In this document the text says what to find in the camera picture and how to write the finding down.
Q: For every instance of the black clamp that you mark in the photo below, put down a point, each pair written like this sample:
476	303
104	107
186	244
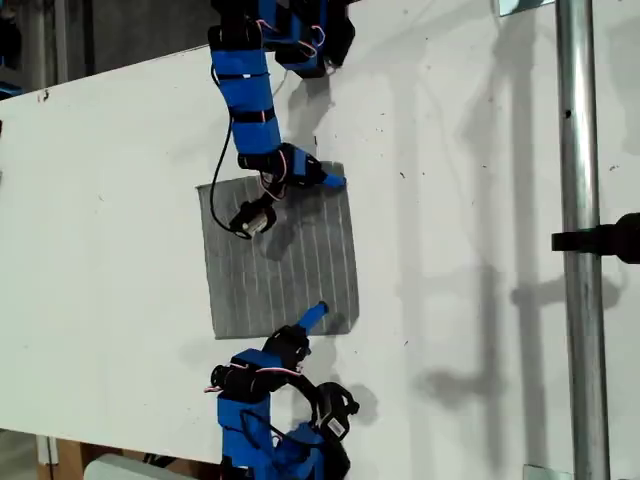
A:
600	240

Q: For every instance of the steel post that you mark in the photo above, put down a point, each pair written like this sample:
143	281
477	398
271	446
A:
580	300

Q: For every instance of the blue background object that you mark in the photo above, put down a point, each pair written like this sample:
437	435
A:
10	90

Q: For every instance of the gripper camera stalk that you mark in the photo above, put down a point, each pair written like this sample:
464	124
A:
270	199
305	387

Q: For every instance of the grey striped towel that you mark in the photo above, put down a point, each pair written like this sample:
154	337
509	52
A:
290	270

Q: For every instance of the white rounded object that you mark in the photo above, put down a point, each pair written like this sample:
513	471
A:
120	470

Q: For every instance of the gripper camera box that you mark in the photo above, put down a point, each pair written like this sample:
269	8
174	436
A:
335	412
252	222

